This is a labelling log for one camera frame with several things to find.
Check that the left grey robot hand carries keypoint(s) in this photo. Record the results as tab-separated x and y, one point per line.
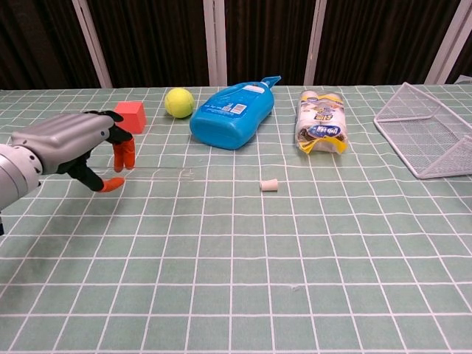
62	136

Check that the clear plastic tube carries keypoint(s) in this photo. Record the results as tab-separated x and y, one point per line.
166	173

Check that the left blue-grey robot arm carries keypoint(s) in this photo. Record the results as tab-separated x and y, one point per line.
14	177

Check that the red cube block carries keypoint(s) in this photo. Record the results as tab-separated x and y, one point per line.
132	116

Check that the yellow tennis ball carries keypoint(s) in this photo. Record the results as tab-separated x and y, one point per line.
179	102

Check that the blue detergent pump bottle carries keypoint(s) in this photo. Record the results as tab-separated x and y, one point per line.
228	118

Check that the green checked tablecloth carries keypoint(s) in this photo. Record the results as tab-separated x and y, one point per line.
236	258

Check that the clear plastic basket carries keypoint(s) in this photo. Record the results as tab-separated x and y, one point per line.
424	147

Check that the white partition frame post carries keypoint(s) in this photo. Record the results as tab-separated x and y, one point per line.
450	40
215	44
315	44
92	44

